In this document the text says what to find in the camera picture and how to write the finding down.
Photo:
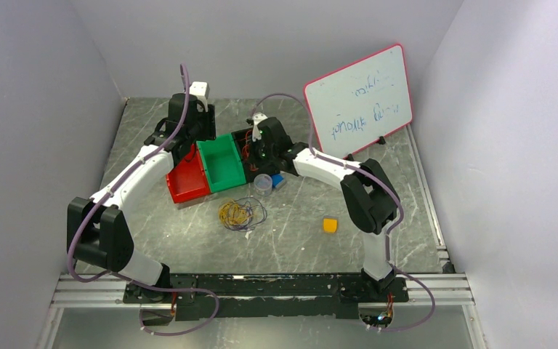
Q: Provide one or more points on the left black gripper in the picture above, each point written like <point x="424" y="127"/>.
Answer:
<point x="208" y="134"/>

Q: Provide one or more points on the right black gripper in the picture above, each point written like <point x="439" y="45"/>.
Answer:
<point x="253" y="154"/>

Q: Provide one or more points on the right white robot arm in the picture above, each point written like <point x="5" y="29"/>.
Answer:
<point x="372" y="202"/>

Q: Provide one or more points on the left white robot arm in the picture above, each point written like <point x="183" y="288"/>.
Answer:
<point x="98" y="233"/>

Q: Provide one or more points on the blue eraser block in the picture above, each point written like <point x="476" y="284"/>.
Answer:
<point x="278" y="181"/>

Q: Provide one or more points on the clear round container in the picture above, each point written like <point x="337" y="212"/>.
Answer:
<point x="263" y="184"/>

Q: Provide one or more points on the black plastic bin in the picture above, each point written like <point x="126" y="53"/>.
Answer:
<point x="242" y="138"/>

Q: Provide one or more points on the green plastic bin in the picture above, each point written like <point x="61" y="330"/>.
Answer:
<point x="221" y="163"/>

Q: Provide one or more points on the red plastic bin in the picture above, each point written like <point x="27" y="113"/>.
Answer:
<point x="187" y="181"/>

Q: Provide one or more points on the orange yellow block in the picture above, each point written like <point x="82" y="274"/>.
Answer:
<point x="330" y="224"/>

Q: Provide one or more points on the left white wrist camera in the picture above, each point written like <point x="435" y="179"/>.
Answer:
<point x="201" y="91"/>

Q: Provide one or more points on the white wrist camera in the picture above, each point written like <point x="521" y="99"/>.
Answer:
<point x="201" y="91"/>
<point x="256" y="133"/>

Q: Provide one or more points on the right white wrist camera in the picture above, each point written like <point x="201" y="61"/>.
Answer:
<point x="256" y="133"/>

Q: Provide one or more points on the white board with red frame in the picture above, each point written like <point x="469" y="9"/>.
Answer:
<point x="357" y="105"/>

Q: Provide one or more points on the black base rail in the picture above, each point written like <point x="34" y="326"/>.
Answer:
<point x="262" y="295"/>

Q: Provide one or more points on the aluminium frame rail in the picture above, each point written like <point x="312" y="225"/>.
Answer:
<point x="105" y="292"/>

